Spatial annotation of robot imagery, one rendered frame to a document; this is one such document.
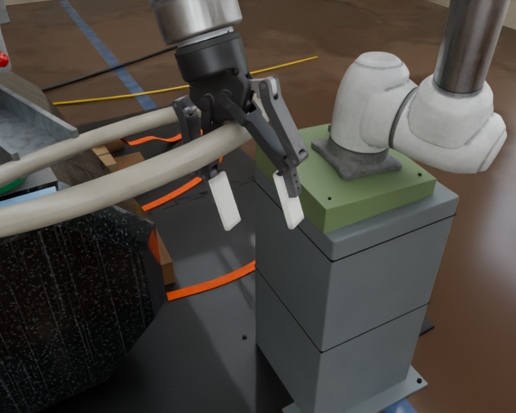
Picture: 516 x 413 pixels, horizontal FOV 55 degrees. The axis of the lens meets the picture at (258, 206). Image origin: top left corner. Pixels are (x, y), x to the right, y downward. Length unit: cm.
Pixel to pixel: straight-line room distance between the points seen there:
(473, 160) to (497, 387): 108
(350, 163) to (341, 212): 15
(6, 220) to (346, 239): 82
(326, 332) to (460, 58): 76
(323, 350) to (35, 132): 91
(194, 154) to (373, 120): 73
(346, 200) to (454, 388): 100
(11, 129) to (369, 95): 76
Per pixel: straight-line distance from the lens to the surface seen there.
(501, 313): 229
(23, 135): 108
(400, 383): 192
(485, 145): 114
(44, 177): 144
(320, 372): 153
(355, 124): 122
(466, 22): 103
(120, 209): 151
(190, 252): 233
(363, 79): 119
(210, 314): 205
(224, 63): 54
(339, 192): 120
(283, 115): 55
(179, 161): 52
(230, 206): 64
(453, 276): 237
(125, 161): 289
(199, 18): 53
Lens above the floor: 155
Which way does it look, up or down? 36 degrees down
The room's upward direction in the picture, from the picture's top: straight up
